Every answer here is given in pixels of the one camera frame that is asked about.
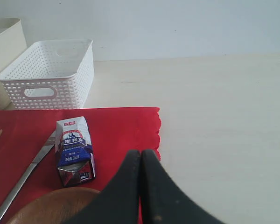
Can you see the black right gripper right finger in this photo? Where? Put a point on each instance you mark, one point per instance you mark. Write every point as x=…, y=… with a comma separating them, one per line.
x=162, y=201

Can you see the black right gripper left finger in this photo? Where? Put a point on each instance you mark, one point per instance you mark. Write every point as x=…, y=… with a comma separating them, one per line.
x=118, y=202

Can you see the blue white milk carton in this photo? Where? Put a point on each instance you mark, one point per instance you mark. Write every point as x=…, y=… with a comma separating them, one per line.
x=74, y=152

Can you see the brown wooden plate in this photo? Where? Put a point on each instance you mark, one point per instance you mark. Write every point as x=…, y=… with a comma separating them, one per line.
x=55, y=207

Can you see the red tablecloth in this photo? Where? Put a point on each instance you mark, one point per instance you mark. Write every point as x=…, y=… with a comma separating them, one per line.
x=113, y=131

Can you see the silver table knife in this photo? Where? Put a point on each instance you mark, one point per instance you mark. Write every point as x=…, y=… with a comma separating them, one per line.
x=48, y=145

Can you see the white perforated plastic basket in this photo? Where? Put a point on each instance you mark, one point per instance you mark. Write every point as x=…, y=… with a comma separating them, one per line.
x=54, y=74

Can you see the cream plastic bin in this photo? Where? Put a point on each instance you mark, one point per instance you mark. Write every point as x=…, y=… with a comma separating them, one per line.
x=12, y=44

